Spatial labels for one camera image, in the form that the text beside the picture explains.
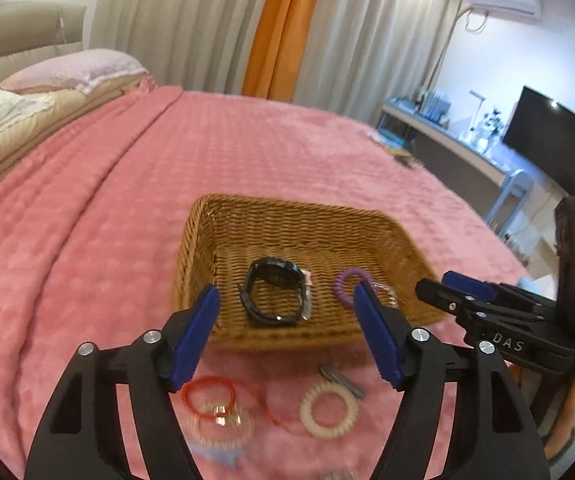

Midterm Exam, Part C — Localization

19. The red string bracelet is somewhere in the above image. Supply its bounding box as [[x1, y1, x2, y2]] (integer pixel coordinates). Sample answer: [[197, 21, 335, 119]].
[[182, 376, 288, 426]]

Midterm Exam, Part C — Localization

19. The beige quilt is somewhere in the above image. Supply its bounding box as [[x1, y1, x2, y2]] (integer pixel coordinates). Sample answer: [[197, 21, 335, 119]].
[[0, 77, 156, 211]]

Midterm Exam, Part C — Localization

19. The colourful book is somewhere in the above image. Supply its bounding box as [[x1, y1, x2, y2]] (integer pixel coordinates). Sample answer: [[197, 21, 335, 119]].
[[367, 130, 411, 155]]

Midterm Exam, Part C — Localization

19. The row of books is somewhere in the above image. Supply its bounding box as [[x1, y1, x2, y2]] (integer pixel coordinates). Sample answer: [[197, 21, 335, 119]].
[[417, 87, 453, 121]]

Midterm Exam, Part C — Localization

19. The clear bead bracelet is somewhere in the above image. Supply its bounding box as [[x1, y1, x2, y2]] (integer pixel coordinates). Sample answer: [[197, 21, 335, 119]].
[[370, 282, 399, 308]]

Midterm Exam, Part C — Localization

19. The small desk ornament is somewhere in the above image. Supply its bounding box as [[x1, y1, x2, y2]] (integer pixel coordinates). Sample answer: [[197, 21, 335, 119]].
[[482, 105, 505, 151]]

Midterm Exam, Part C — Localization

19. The clear beaded bracelet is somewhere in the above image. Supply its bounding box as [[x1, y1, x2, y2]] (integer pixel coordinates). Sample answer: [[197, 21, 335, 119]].
[[188, 400, 254, 448]]

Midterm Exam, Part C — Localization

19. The lilac pillow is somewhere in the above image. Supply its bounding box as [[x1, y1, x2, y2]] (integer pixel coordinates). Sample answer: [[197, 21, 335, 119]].
[[0, 49, 149, 96]]

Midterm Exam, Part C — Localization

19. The grey hair clip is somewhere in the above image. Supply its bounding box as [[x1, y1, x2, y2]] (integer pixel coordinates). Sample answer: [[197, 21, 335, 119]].
[[319, 364, 365, 400]]

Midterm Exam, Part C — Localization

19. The person's right forearm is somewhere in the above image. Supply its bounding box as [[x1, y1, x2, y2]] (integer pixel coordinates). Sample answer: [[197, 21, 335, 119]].
[[560, 379, 575, 445]]

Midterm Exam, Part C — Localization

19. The purple coil hair tie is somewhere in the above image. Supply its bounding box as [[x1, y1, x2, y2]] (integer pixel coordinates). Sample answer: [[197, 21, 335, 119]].
[[334, 268, 371, 311]]

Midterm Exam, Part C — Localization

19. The pale blue star hair clip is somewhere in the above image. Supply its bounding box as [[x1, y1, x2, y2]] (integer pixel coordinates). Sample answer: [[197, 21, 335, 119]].
[[190, 446, 248, 467]]

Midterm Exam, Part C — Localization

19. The pale blue metal chair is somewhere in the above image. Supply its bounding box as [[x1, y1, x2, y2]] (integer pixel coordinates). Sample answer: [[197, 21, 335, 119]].
[[487, 169, 535, 226]]

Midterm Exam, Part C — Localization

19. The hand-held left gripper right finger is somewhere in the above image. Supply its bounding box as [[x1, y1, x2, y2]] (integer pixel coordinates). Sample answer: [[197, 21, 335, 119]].
[[352, 282, 551, 480]]

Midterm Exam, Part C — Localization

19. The black television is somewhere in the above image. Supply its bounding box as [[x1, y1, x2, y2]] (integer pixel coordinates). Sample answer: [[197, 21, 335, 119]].
[[502, 86, 575, 203]]

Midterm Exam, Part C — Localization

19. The grey desk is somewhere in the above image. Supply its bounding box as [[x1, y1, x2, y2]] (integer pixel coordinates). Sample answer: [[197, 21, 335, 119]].
[[377, 97, 533, 226]]

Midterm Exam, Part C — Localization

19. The clear plastic trinket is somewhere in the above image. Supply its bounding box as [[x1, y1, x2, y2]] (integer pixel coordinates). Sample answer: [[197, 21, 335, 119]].
[[320, 466, 361, 480]]

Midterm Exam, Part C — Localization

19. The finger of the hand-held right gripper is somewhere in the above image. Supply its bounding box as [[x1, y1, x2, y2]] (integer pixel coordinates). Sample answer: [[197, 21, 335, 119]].
[[441, 270, 558, 310], [415, 278, 544, 320]]

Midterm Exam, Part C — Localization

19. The air conditioner cable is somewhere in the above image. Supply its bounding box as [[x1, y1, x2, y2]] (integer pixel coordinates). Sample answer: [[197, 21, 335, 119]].
[[460, 7, 488, 33]]

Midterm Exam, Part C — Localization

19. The grey curtain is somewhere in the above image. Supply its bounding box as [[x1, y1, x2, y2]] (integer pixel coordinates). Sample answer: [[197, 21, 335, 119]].
[[292, 0, 468, 123], [90, 0, 281, 93]]

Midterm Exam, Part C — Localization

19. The orange curtain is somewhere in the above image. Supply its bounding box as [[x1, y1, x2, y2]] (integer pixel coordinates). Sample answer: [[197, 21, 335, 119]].
[[242, 0, 333, 101]]

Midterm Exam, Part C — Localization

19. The cream coil hair tie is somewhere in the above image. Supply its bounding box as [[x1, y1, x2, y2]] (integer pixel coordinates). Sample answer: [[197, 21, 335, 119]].
[[300, 381, 358, 438]]

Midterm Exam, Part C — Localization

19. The white desk lamp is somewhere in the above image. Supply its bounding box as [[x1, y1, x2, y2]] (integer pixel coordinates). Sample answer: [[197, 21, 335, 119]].
[[467, 90, 485, 136]]

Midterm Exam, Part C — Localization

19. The brown wicker basket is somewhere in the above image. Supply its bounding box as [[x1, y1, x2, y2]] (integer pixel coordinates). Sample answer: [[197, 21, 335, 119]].
[[172, 194, 448, 352]]

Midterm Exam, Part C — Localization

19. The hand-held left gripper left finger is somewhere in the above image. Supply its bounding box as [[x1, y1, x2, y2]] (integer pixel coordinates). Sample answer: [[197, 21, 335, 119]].
[[25, 284, 221, 480]]

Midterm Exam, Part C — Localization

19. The pink plush blanket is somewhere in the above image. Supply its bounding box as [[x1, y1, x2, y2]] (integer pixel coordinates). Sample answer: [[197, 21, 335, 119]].
[[0, 84, 535, 480]]

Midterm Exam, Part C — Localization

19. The black wristwatch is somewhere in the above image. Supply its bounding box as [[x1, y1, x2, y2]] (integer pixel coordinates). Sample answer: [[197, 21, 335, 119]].
[[238, 256, 314, 328]]

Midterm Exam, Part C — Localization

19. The beige padded headboard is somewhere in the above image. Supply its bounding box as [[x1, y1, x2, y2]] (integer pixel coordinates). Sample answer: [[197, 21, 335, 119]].
[[0, 2, 88, 88]]

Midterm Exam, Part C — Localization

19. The white air conditioner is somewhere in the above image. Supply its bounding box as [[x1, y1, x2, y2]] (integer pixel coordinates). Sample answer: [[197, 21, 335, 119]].
[[465, 0, 543, 23]]

